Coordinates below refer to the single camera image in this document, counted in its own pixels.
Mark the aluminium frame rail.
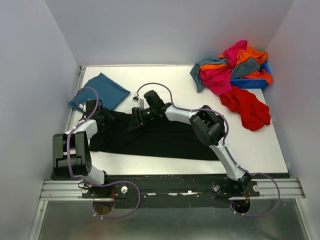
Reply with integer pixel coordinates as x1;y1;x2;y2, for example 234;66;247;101
27;66;87;240

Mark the grey blue t shirt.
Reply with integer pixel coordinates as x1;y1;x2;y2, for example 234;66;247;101
190;56;260;96

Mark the orange t shirt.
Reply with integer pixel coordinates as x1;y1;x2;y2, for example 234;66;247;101
198;46;268;73

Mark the black t shirt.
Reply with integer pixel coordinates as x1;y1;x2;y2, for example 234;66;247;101
89;111;219;161

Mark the red t shirt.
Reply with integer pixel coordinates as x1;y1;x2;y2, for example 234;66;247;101
219;86;271;132

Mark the blue plastic bin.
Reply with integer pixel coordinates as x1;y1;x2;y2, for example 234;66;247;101
230;58;274;90

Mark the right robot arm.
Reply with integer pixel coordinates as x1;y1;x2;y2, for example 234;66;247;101
128;90;252;196

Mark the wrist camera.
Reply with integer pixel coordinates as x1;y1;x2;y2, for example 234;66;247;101
76;102;86;113
132;92;145;109

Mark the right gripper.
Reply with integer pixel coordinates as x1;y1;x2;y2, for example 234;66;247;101
127;107;156;133

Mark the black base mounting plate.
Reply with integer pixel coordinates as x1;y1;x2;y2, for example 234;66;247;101
49;172;293;210

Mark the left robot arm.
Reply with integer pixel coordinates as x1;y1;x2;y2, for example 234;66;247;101
52;100;115;198

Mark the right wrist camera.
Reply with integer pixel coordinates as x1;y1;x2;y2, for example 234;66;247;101
132;92;145;109

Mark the folded blue t shirt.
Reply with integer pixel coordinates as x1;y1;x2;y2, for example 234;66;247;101
68;73;130;112

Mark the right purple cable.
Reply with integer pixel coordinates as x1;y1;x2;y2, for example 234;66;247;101
136;82;282;219

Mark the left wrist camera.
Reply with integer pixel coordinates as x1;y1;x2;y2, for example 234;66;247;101
76;102;86;113

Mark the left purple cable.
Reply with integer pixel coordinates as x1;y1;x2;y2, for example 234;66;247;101
66;86;141;221

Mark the purple cable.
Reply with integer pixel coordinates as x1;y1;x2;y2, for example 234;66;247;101
136;82;282;219
66;86;141;221

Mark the magenta t shirt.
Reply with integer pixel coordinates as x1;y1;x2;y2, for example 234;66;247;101
199;40;250;96

